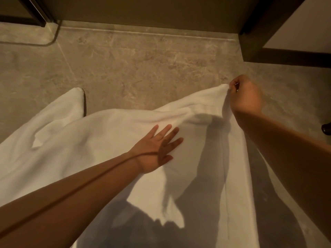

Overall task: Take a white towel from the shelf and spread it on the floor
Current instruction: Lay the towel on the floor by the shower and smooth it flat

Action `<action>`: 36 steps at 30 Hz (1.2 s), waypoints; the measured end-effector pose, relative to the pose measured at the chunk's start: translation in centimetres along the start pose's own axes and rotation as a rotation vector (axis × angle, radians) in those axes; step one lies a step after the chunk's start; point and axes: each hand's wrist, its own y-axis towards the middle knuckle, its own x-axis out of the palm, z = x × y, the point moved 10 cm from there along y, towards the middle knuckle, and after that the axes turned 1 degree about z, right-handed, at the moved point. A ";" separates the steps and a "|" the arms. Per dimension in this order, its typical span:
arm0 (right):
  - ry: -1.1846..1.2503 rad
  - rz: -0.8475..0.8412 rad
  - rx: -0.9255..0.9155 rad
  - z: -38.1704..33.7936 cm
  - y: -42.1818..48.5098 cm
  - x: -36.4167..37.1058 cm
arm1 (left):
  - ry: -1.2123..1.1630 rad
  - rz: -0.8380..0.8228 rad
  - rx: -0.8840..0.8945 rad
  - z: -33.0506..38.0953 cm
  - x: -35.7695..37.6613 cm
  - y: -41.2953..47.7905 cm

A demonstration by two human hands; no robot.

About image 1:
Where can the person's right hand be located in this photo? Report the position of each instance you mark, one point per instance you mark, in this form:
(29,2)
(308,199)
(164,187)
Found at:
(245,96)

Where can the person's left forearm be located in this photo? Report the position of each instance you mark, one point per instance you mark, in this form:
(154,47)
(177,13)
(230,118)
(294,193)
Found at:
(64,201)

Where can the person's left hand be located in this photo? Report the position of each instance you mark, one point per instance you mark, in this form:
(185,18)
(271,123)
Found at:
(152,152)

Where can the small white towel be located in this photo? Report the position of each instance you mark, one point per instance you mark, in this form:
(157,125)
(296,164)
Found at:
(116,142)

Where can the bronze glass shower door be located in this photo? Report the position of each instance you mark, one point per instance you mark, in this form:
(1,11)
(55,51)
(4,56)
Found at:
(155,10)
(15,7)

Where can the person's right forearm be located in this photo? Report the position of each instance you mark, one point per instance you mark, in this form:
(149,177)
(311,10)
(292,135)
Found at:
(292,162)

